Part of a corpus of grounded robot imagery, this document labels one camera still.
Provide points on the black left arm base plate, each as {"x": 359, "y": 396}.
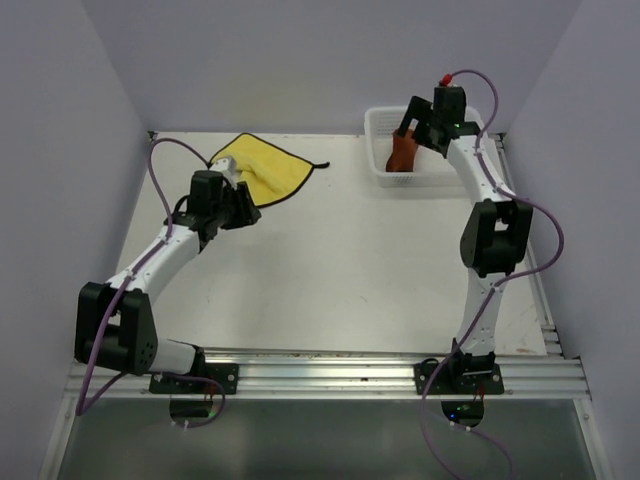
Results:
{"x": 207, "y": 379}

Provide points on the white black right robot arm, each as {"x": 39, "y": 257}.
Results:
{"x": 493, "y": 242}

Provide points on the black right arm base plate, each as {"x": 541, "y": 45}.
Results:
{"x": 446, "y": 382}

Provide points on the brown microfiber towel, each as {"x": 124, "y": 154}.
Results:
{"x": 404, "y": 150}

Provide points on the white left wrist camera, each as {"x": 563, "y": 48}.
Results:
{"x": 227, "y": 166}

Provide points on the white perforated plastic basket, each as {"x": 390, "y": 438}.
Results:
{"x": 425, "y": 160}

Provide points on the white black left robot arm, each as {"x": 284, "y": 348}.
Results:
{"x": 115, "y": 326}

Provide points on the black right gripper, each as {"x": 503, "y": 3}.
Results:
{"x": 417, "y": 109}

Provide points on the yellow microfiber towel black trim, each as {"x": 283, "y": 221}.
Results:
{"x": 272, "y": 174}

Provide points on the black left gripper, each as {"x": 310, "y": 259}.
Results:
{"x": 248, "y": 214}

